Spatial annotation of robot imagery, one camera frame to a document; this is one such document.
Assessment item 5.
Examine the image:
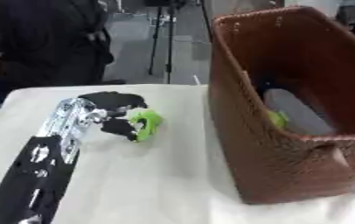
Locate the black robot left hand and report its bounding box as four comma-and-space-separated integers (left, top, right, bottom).
76, 91, 150, 143

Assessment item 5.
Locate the green toy block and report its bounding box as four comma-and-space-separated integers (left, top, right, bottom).
127, 108, 165, 143

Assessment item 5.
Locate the brown woven box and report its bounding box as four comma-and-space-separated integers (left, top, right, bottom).
208, 6, 355, 205

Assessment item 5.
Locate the green toy in box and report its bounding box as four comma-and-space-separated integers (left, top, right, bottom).
266, 109, 291, 130

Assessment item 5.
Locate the black tripod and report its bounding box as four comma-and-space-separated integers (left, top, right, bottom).
145, 0, 189, 85

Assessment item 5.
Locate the person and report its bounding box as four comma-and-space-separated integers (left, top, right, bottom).
0, 0, 116, 105

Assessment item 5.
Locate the white oval object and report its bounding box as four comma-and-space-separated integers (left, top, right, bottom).
261, 88, 337, 137

